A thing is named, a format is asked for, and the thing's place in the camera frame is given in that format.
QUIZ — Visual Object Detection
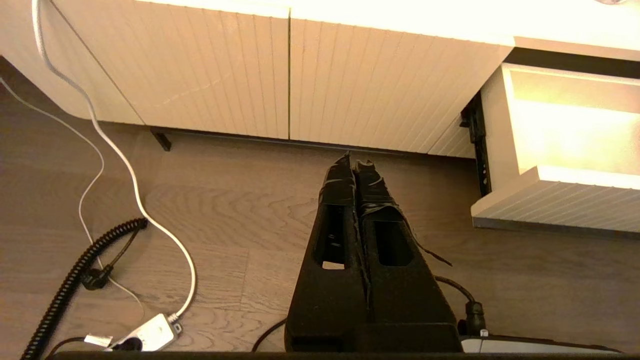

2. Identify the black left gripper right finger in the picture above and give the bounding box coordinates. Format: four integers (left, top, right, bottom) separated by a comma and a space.
355, 159, 464, 352

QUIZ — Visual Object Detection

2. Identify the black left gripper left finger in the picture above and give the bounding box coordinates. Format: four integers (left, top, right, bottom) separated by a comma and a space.
283, 152, 372, 352

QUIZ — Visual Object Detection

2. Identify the white slatted drawer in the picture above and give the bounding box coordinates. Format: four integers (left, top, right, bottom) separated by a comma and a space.
470, 62, 640, 240

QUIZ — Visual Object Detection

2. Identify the long white tv cabinet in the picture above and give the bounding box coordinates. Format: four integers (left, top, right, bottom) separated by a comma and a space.
0, 0, 640, 160

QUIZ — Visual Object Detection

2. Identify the white power strip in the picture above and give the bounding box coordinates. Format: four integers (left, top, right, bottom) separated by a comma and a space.
107, 313, 183, 352

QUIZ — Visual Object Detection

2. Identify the black plug in adapter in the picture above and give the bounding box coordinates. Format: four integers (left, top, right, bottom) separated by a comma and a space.
47, 336, 143, 358

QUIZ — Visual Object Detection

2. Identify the thick white cable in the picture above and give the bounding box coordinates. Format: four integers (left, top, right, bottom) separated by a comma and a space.
31, 0, 197, 321

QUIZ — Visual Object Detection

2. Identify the black drawer slide rail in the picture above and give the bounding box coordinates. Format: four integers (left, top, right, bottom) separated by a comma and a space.
459, 90, 493, 198

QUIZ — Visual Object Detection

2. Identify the black plug with thin cord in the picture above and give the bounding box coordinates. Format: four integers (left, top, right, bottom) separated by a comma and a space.
81, 227, 141, 292

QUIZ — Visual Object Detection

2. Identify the black coiled cable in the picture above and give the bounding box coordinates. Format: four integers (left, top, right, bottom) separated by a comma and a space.
20, 217, 149, 360

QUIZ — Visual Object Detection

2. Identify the thin white cable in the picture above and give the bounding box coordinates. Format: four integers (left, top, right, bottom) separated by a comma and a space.
0, 75, 146, 313

